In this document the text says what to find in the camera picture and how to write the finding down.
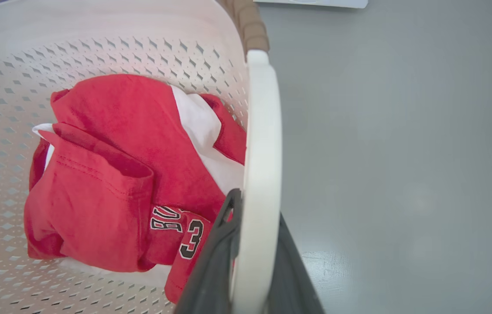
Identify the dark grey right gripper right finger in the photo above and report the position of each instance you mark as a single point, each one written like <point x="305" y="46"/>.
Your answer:
<point x="289" y="279"/>

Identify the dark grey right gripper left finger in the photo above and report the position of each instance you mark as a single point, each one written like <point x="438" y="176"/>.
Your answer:
<point x="211" y="270"/>

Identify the white perforated plastic laundry basket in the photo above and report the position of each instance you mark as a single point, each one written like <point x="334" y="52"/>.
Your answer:
<point x="261" y="174"/>

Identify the red jersey with black lettering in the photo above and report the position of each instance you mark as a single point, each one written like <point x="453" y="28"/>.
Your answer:
<point x="119" y="174"/>

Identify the white cloth garment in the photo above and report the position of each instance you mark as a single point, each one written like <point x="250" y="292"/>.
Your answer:
<point x="204" y="131"/>

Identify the white flat board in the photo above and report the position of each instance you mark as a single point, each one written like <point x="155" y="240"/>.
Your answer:
<point x="316" y="3"/>

